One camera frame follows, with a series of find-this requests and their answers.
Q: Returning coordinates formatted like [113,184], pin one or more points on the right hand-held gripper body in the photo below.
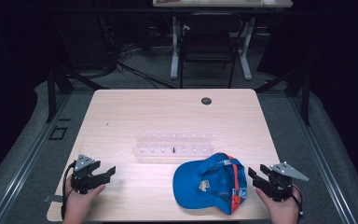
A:
[281,183]

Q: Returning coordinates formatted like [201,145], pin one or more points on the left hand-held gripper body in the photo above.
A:
[82,182]

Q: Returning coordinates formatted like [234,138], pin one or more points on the person's left hand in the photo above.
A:
[80,202]

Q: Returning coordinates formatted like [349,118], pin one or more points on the person's right hand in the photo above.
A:
[281,210]

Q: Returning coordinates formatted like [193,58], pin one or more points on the grey tape strip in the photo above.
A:
[52,198]

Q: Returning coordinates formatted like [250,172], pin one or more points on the blue baseball cap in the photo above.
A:
[209,183]

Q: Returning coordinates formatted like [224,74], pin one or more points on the clear acrylic rack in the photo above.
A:
[172,144]

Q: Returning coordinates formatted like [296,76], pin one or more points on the black metal stand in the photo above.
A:
[304,93]
[52,93]

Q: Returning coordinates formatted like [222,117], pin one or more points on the dark round table grommet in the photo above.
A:
[206,100]

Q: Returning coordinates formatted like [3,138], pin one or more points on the black chair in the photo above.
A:
[206,43]

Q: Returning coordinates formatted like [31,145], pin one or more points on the white-legged wooden desk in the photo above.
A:
[220,3]

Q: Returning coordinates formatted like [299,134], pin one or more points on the aluminium floor rail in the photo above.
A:
[28,161]
[323,161]

